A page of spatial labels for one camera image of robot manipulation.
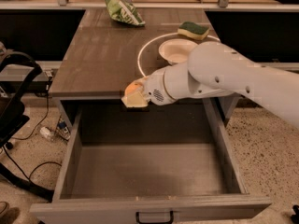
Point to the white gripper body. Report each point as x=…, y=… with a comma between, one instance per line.
x=154, y=87

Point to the orange fruit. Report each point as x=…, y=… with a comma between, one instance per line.
x=133, y=87

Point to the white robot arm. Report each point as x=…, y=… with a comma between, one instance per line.
x=214, y=70

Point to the open grey drawer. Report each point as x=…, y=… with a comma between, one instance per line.
x=167, y=158

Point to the white bowl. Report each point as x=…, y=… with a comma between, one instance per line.
x=176, y=50

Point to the grey cabinet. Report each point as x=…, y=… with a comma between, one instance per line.
x=105, y=56

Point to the green yellow sponge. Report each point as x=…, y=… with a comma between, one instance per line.
x=193, y=30

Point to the green chip bag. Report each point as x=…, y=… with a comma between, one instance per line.
x=124, y=12

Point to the white power adapter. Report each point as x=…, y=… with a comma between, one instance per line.
x=47, y=133

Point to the black chair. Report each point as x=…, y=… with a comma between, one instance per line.
x=12, y=118

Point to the black drawer handle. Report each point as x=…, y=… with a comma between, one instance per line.
x=154, y=217

